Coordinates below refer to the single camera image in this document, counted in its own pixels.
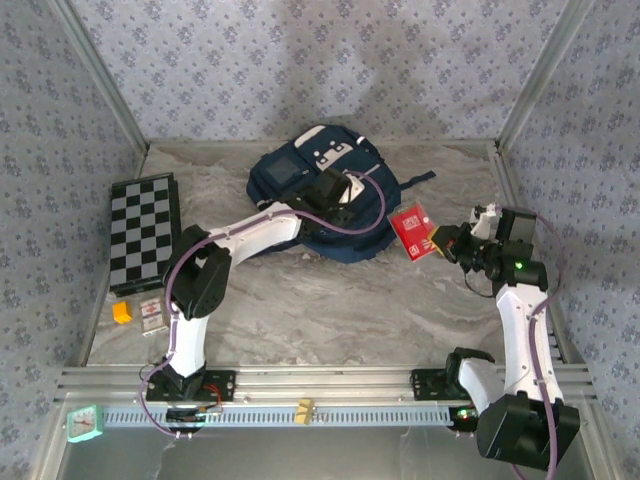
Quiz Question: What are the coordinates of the red packet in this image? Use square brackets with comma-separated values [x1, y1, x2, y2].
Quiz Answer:
[387, 202, 439, 264]

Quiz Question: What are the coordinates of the navy blue backpack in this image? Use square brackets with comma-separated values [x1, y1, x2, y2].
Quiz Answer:
[247, 124, 436, 265]

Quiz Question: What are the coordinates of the black round controller board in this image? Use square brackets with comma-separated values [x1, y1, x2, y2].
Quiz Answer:
[165, 405, 207, 435]
[447, 405, 481, 435]

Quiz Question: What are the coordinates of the black grey chessboard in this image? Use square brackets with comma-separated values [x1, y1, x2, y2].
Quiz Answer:
[109, 172, 182, 297]

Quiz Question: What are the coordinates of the small yellow connector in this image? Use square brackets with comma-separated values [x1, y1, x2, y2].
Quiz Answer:
[294, 398, 317, 426]

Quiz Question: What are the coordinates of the grey metal panel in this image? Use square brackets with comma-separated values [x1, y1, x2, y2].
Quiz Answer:
[42, 403, 619, 480]

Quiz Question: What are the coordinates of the mint green alarm clock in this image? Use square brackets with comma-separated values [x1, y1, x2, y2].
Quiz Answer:
[66, 404, 105, 445]

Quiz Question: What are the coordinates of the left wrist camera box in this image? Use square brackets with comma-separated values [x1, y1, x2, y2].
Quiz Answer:
[310, 167, 367, 206]

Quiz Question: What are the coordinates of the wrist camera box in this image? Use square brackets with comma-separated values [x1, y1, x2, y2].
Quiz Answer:
[469, 202, 539, 247]
[310, 167, 367, 206]

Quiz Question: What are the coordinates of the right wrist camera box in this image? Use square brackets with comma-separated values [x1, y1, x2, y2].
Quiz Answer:
[469, 202, 539, 247]

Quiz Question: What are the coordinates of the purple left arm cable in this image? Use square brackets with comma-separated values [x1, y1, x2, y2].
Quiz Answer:
[138, 169, 387, 441]

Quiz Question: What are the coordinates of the aluminium side frame rail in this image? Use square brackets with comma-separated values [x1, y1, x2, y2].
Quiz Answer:
[492, 143, 572, 365]

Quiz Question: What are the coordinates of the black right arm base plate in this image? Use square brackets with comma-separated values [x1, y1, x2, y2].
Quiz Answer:
[410, 367, 474, 402]

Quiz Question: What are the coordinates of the aluminium front frame rail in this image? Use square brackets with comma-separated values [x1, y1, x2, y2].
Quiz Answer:
[53, 363, 600, 407]

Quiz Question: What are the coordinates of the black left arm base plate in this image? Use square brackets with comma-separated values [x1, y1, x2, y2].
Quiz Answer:
[145, 368, 237, 403]

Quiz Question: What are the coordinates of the aluminium frame post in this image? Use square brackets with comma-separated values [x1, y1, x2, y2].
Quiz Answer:
[494, 0, 597, 152]

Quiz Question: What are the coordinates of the grey slotted cable duct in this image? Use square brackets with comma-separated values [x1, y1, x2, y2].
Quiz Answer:
[102, 405, 456, 429]

